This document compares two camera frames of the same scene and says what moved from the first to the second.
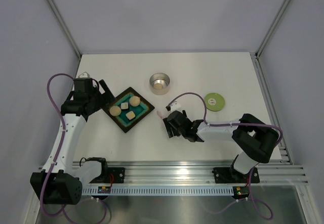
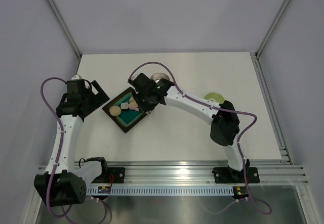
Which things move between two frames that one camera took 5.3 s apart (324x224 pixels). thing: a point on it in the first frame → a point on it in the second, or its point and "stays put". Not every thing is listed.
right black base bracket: (226, 175) stays put
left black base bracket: (116, 175) stays put
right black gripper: (168, 126) → (144, 108)
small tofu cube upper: (124, 105) stays put
